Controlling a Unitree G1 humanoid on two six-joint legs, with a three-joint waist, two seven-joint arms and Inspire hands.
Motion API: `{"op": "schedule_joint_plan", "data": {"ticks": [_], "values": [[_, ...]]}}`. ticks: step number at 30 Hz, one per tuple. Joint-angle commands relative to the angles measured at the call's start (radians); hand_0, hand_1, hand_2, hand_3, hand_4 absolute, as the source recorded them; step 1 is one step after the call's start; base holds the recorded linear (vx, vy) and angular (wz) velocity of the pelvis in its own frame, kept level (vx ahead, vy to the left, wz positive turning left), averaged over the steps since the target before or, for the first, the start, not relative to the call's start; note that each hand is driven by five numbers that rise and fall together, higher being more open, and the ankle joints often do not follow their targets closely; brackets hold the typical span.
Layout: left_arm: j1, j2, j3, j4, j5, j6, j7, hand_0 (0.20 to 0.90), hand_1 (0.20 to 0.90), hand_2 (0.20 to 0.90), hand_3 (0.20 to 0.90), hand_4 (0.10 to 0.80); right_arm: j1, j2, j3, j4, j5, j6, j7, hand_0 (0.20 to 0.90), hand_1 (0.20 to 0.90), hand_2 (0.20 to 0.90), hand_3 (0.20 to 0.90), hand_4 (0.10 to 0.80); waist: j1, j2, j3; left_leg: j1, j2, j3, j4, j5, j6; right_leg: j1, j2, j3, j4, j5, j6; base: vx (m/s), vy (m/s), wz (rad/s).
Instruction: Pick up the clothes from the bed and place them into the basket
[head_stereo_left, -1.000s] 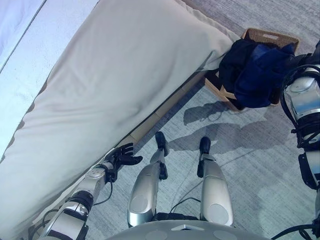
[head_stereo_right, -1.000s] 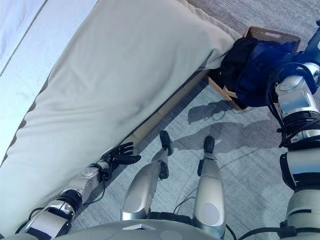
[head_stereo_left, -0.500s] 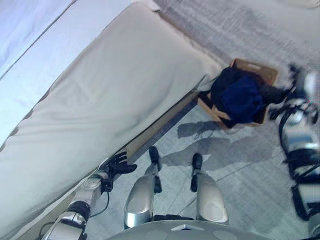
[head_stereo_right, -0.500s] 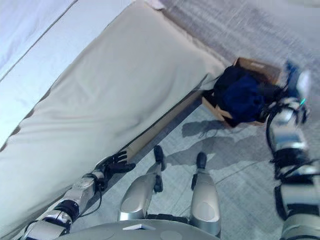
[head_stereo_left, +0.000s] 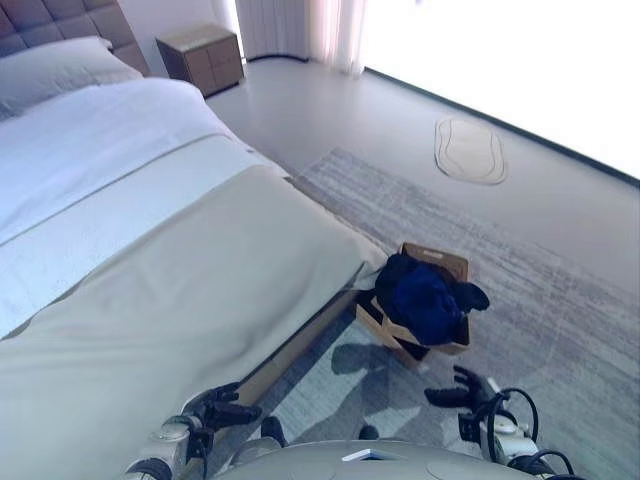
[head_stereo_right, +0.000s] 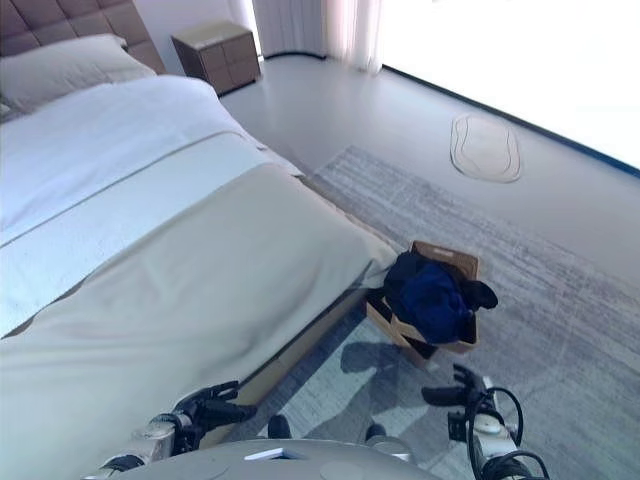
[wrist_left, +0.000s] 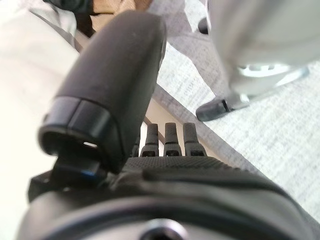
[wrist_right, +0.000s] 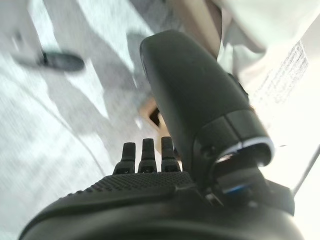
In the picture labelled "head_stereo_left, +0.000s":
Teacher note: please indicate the woven tan laundry basket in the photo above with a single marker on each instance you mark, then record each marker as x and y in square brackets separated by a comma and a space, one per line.
[457, 345]

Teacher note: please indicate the bed with beige cover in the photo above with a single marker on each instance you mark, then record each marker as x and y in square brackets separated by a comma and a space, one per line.
[175, 300]

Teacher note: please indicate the navy blue garment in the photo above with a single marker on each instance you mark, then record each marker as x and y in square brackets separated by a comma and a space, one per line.
[425, 310]

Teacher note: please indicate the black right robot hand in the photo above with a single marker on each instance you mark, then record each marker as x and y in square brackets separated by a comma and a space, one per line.
[467, 397]

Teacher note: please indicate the brown tufted headboard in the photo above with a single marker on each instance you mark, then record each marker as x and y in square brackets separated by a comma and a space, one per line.
[75, 17]

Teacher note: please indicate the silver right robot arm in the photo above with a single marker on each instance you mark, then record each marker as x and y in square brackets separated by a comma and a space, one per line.
[520, 452]

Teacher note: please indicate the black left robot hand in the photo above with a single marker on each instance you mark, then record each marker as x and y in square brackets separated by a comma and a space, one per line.
[227, 410]

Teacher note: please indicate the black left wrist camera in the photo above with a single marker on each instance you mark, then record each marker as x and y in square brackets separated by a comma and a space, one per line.
[201, 439]

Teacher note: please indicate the tan padded bed frame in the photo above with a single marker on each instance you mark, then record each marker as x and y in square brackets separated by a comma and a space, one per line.
[280, 370]

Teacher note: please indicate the small oval beige rug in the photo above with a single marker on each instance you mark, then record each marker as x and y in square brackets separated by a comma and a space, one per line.
[470, 152]

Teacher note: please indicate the large bright window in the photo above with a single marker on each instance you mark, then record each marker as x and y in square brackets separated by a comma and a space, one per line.
[500, 50]

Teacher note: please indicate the beige pillow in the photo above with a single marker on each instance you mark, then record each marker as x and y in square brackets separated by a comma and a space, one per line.
[60, 75]

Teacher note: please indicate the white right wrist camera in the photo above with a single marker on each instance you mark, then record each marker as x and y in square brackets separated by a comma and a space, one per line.
[506, 427]

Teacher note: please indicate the black garment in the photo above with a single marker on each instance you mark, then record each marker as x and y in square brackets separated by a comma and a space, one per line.
[470, 297]

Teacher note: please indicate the sheer white curtain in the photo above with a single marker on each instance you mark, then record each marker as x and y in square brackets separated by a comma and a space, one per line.
[335, 35]

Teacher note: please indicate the brown wooden nightstand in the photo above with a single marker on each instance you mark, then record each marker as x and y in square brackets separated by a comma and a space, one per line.
[210, 60]

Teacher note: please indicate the grey robot torso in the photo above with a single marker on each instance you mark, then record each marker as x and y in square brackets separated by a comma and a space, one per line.
[360, 465]

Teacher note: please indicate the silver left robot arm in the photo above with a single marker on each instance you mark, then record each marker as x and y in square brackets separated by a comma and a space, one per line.
[170, 440]

